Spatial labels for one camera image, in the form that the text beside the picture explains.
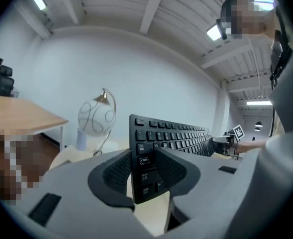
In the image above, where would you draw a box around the black chest strap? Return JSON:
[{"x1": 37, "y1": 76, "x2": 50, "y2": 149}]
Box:
[{"x1": 269, "y1": 7, "x2": 293, "y2": 85}]

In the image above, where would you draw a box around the grey cylinder container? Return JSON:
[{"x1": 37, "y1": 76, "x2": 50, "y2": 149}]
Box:
[{"x1": 76, "y1": 127, "x2": 88, "y2": 151}]

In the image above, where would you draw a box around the person's head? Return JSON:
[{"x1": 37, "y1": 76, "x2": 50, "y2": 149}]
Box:
[{"x1": 220, "y1": 0, "x2": 274, "y2": 40}]

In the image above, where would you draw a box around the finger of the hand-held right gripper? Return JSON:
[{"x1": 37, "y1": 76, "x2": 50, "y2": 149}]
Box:
[{"x1": 211, "y1": 135, "x2": 229, "y2": 156}]

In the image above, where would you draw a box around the rectangular ceiling light panel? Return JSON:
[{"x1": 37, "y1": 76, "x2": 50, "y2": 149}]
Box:
[
  {"x1": 206, "y1": 23, "x2": 223, "y2": 41},
  {"x1": 253, "y1": 0, "x2": 277, "y2": 11}
]

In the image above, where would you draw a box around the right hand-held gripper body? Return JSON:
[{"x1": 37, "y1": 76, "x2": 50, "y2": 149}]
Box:
[{"x1": 224, "y1": 124, "x2": 245, "y2": 157}]

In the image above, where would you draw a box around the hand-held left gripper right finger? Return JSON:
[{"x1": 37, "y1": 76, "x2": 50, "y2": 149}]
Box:
[{"x1": 154, "y1": 147, "x2": 248, "y2": 239}]

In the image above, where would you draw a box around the person's right forearm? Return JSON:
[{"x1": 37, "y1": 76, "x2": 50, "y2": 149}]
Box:
[{"x1": 235, "y1": 137, "x2": 270, "y2": 155}]

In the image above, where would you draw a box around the round cream table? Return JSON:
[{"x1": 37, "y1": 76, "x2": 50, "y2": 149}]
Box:
[{"x1": 48, "y1": 141, "x2": 243, "y2": 236}]

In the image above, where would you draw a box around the white box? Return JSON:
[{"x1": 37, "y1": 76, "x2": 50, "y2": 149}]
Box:
[{"x1": 101, "y1": 140, "x2": 131, "y2": 154}]

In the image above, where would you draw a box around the wooden desk with white legs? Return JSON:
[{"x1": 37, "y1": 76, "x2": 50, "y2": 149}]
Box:
[{"x1": 0, "y1": 94, "x2": 70, "y2": 152}]

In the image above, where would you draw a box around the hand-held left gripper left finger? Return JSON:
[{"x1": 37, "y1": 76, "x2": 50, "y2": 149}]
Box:
[{"x1": 4, "y1": 148, "x2": 153, "y2": 239}]

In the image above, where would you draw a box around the black head-worn camera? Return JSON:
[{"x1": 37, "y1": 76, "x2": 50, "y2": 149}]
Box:
[{"x1": 215, "y1": 18, "x2": 228, "y2": 40}]

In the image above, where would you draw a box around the person's light shirt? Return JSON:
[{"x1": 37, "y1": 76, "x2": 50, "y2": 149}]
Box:
[{"x1": 224, "y1": 0, "x2": 293, "y2": 239}]

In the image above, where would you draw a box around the black keyboard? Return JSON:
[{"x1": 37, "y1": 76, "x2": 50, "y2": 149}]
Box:
[{"x1": 129, "y1": 114, "x2": 215, "y2": 205}]

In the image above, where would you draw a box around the black office chair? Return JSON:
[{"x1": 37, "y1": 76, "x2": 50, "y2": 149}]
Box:
[{"x1": 0, "y1": 64, "x2": 15, "y2": 97}]

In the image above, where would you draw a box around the white globe table lamp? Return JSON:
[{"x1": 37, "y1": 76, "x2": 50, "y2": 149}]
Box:
[{"x1": 77, "y1": 88, "x2": 117, "y2": 157}]

